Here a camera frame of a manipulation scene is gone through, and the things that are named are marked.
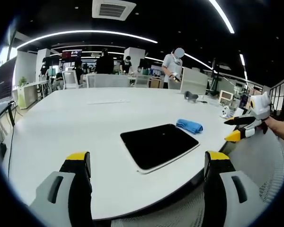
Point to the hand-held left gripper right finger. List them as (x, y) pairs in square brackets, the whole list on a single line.
[(227, 189)]

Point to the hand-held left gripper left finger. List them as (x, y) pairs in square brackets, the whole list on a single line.
[(61, 189)]

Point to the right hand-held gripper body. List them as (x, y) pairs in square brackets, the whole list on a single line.
[(258, 107)]

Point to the blue cleaning cloth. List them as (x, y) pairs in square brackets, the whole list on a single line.
[(189, 125)]

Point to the dark mirror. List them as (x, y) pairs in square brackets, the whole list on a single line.
[(159, 146)]

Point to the dark grey crumpled cloth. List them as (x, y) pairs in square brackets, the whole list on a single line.
[(190, 96)]

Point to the person's right hand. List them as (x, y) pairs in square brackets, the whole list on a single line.
[(273, 125)]

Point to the white round device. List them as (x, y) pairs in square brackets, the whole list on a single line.
[(225, 111)]

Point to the black railing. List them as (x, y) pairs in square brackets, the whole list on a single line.
[(279, 99)]

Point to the small white box device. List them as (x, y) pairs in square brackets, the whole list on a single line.
[(225, 96)]

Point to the grey mesh office chair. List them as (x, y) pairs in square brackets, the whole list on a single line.
[(251, 175)]

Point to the grey desk partition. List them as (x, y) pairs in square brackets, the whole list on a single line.
[(193, 81)]

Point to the white side cabinet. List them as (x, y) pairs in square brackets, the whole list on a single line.
[(26, 95)]

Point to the white office chair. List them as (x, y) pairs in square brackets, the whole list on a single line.
[(69, 80)]

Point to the potted green plant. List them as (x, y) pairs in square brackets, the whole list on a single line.
[(22, 81)]

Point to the dark monitor screen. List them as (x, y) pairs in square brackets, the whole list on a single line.
[(3, 81)]

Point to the white ceiling air vent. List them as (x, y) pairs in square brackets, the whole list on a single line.
[(113, 10)]

